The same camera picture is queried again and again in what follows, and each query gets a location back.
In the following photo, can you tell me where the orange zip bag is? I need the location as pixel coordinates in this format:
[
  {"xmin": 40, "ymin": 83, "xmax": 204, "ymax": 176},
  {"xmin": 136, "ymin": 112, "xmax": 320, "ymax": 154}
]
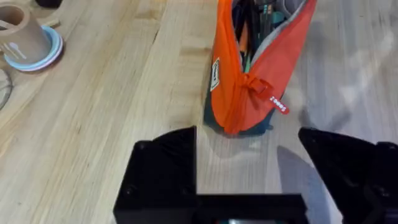
[{"xmin": 203, "ymin": 0, "xmax": 318, "ymax": 137}]

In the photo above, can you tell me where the black object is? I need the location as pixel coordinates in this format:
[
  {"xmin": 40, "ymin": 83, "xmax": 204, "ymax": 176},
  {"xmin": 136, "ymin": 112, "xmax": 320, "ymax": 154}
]
[{"xmin": 35, "ymin": 0, "xmax": 63, "ymax": 9}]

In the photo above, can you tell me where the clear glass item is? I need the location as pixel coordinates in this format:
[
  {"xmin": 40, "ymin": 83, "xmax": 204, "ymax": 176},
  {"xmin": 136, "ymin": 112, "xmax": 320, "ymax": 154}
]
[{"xmin": 0, "ymin": 68, "xmax": 13, "ymax": 110}]

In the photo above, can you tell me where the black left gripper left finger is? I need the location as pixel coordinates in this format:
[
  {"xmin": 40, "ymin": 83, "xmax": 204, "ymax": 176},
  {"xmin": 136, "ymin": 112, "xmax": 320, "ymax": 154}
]
[{"xmin": 113, "ymin": 125, "xmax": 198, "ymax": 224}]

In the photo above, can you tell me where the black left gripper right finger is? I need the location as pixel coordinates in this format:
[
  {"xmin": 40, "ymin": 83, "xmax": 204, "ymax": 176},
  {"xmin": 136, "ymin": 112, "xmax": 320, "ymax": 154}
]
[{"xmin": 297, "ymin": 126, "xmax": 398, "ymax": 224}]

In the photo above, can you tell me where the brown cup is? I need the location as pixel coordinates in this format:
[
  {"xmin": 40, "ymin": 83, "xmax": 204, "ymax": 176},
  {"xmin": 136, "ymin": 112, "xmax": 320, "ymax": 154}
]
[{"xmin": 0, "ymin": 2, "xmax": 52, "ymax": 65}]

